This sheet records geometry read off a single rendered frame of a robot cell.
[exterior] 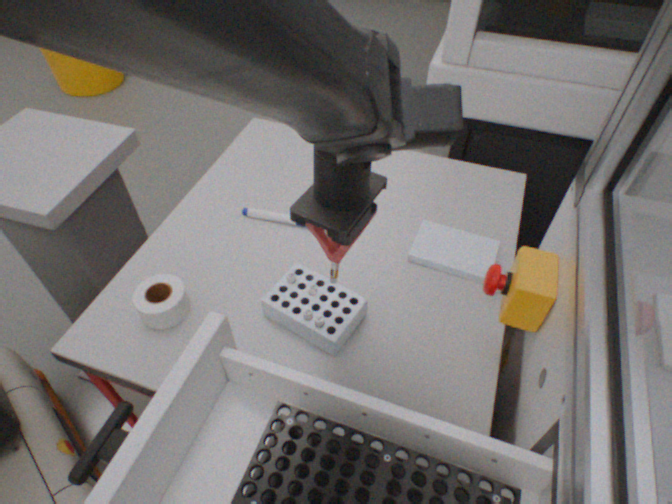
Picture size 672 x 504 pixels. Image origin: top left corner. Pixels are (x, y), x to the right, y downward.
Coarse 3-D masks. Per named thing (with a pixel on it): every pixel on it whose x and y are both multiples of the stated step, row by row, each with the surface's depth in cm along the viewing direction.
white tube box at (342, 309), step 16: (288, 272) 67; (304, 272) 67; (272, 288) 65; (288, 288) 65; (304, 288) 67; (320, 288) 65; (336, 288) 65; (272, 304) 63; (288, 304) 65; (304, 304) 66; (320, 304) 63; (336, 304) 65; (352, 304) 63; (288, 320) 63; (304, 320) 62; (336, 320) 63; (352, 320) 62; (304, 336) 63; (320, 336) 61; (336, 336) 60; (336, 352) 62
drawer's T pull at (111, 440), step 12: (120, 408) 42; (132, 408) 43; (108, 420) 41; (120, 420) 41; (108, 432) 40; (120, 432) 41; (96, 444) 40; (108, 444) 40; (120, 444) 40; (84, 456) 39; (96, 456) 39; (108, 456) 39; (84, 468) 39; (72, 480) 38; (84, 480) 39
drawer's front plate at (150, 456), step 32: (224, 320) 47; (192, 352) 44; (192, 384) 44; (224, 384) 51; (160, 416) 40; (192, 416) 46; (128, 448) 38; (160, 448) 41; (128, 480) 37; (160, 480) 43
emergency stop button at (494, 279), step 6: (492, 270) 55; (498, 270) 55; (486, 276) 56; (492, 276) 55; (498, 276) 55; (504, 276) 56; (486, 282) 55; (492, 282) 55; (498, 282) 55; (504, 282) 55; (486, 288) 55; (492, 288) 55; (498, 288) 56; (486, 294) 56; (492, 294) 56
